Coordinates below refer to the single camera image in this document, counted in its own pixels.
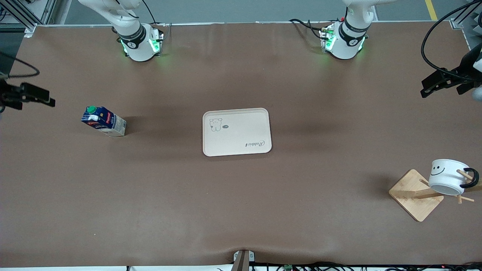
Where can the beige plastic tray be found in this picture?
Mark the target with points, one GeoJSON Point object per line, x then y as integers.
{"type": "Point", "coordinates": [241, 131]}

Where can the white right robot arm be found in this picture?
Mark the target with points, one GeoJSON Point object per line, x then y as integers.
{"type": "Point", "coordinates": [137, 45]}

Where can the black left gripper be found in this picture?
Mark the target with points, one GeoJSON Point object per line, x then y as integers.
{"type": "Point", "coordinates": [464, 71]}

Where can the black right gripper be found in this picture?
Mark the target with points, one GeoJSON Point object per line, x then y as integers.
{"type": "Point", "coordinates": [5, 94]}

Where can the blue milk carton green cap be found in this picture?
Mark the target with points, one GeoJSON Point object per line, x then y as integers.
{"type": "Point", "coordinates": [105, 122]}

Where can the aluminium frame post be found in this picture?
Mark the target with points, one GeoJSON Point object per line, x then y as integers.
{"type": "Point", "coordinates": [457, 23]}
{"type": "Point", "coordinates": [30, 30]}

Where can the wooden cup rack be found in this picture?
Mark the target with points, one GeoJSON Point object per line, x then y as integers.
{"type": "Point", "coordinates": [410, 195]}

